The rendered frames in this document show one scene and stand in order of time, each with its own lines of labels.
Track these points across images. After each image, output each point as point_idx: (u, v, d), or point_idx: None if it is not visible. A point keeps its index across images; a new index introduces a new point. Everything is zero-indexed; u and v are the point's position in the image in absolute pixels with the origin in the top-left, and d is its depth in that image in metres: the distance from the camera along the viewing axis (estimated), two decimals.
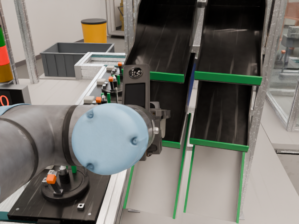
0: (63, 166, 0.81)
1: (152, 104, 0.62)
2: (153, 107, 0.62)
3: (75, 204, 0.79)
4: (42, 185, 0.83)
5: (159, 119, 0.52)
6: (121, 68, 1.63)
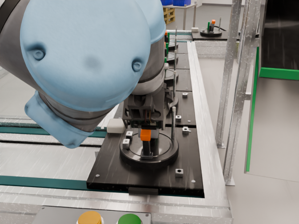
0: None
1: None
2: None
3: (169, 170, 0.61)
4: (123, 148, 0.65)
5: (163, 94, 0.52)
6: (166, 37, 1.46)
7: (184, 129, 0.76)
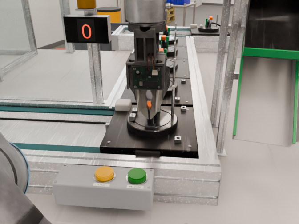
0: None
1: None
2: None
3: (169, 138, 0.73)
4: (130, 121, 0.76)
5: (165, 64, 0.57)
6: (166, 32, 1.57)
7: (183, 107, 0.87)
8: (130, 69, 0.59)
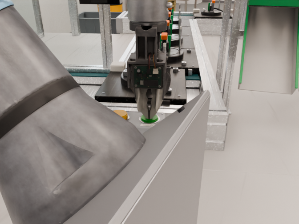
0: None
1: None
2: None
3: None
4: (123, 76, 0.81)
5: (165, 64, 0.57)
6: (170, 12, 1.61)
7: (175, 68, 0.91)
8: (131, 69, 0.59)
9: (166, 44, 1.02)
